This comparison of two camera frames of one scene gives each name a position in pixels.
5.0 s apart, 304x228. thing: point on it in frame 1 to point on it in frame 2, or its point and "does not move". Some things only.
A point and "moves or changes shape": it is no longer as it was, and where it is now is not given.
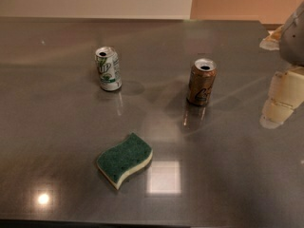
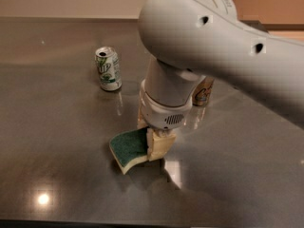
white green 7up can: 109,70 does not move
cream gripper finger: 286,95 to 159,142
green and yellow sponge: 115,163 moves or changes shape
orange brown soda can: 201,82 does not move
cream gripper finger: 273,41 to 142,123
